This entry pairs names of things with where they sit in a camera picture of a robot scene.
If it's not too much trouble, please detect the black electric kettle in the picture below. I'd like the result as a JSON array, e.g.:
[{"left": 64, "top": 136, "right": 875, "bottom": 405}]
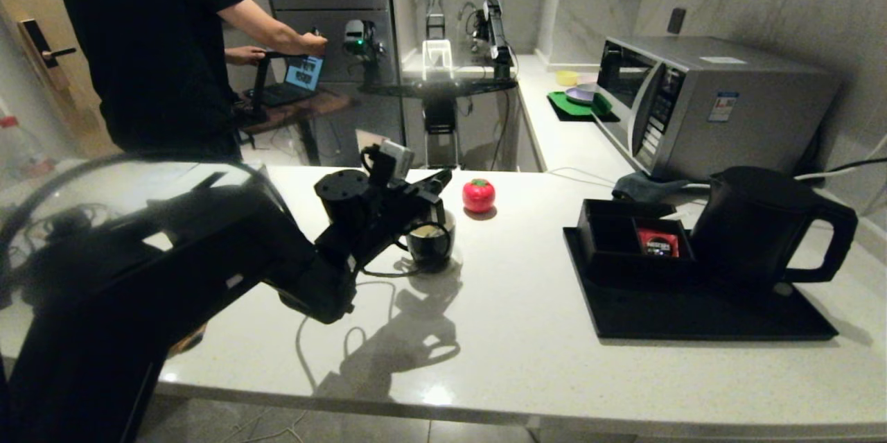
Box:
[{"left": 690, "top": 166, "right": 860, "bottom": 291}]

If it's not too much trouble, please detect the clear bottle red cap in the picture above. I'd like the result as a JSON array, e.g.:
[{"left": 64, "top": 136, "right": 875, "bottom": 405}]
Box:
[{"left": 0, "top": 116, "right": 55, "bottom": 179}]

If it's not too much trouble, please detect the red tomato-shaped timer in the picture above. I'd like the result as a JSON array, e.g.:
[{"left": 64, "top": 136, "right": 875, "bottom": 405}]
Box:
[{"left": 462, "top": 178, "right": 496, "bottom": 214}]

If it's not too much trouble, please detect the black mug white inside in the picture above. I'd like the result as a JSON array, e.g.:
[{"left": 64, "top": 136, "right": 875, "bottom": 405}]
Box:
[{"left": 398, "top": 207, "right": 458, "bottom": 272}]

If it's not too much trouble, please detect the robot torso column lit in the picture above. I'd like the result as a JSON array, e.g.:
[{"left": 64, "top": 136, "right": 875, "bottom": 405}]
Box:
[{"left": 421, "top": 0, "right": 463, "bottom": 171}]

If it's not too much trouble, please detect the brown wooden desk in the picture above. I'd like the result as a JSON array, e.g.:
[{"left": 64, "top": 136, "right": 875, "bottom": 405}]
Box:
[{"left": 239, "top": 89, "right": 354, "bottom": 166}]

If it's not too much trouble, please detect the green silicone mat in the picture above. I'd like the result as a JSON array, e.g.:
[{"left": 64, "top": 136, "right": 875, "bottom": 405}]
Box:
[{"left": 547, "top": 90, "right": 621, "bottom": 123}]

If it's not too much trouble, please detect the open black laptop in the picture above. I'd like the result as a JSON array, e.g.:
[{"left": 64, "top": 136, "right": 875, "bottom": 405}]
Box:
[{"left": 246, "top": 55, "right": 325, "bottom": 107}]

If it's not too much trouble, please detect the chrome kitchen faucet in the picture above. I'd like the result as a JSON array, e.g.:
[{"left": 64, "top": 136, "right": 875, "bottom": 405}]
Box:
[{"left": 457, "top": 2, "right": 480, "bottom": 54}]

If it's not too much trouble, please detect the black compartment organizer box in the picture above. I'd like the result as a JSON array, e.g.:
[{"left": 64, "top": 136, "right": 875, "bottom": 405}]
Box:
[{"left": 579, "top": 198, "right": 698, "bottom": 279}]

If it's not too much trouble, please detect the red coffee sachet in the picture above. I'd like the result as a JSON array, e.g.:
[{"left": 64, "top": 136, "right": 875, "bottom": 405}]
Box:
[{"left": 639, "top": 229, "right": 684, "bottom": 259}]

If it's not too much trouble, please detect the orange crumpled cloth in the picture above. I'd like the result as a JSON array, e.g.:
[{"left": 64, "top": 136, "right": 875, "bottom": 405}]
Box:
[{"left": 166, "top": 324, "right": 207, "bottom": 355}]

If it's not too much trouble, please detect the black rectangular tray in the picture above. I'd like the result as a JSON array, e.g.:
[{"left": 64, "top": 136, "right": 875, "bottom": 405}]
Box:
[{"left": 563, "top": 227, "right": 839, "bottom": 342}]

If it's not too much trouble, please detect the person in black shirt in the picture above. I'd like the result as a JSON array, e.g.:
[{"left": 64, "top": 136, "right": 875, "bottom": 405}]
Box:
[{"left": 55, "top": 0, "right": 328, "bottom": 161}]

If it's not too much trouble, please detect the silver microwave oven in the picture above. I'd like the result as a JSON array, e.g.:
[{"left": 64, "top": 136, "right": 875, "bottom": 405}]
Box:
[{"left": 596, "top": 35, "right": 843, "bottom": 182}]

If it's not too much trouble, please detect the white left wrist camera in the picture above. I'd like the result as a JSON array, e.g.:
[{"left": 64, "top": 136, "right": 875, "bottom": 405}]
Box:
[{"left": 360, "top": 140, "right": 415, "bottom": 186}]

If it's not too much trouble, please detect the thin white cable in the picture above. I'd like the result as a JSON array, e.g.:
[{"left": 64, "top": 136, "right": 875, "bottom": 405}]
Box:
[{"left": 546, "top": 167, "right": 617, "bottom": 187}]

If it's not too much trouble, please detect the black door lock handle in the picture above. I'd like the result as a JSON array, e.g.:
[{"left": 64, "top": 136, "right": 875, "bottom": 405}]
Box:
[{"left": 17, "top": 17, "right": 77, "bottom": 90}]

